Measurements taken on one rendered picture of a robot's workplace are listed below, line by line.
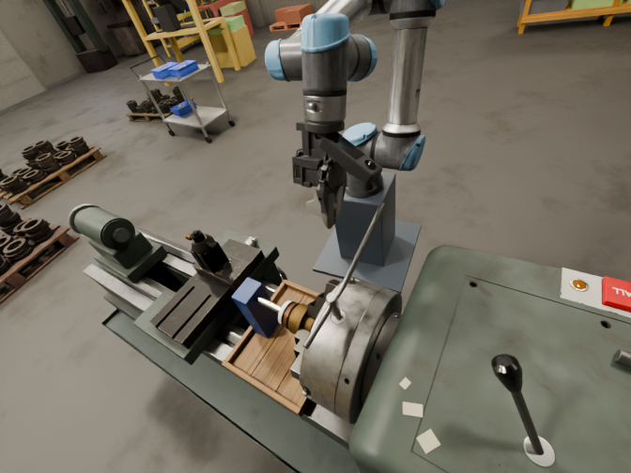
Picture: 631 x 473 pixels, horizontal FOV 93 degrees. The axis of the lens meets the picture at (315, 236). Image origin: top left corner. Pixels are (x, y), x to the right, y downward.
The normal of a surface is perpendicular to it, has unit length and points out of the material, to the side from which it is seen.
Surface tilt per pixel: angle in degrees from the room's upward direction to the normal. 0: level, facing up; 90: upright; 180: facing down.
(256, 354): 0
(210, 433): 0
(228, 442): 0
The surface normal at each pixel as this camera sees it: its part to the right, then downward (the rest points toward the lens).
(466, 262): -0.18, -0.69
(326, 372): -0.49, 0.04
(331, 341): -0.38, -0.33
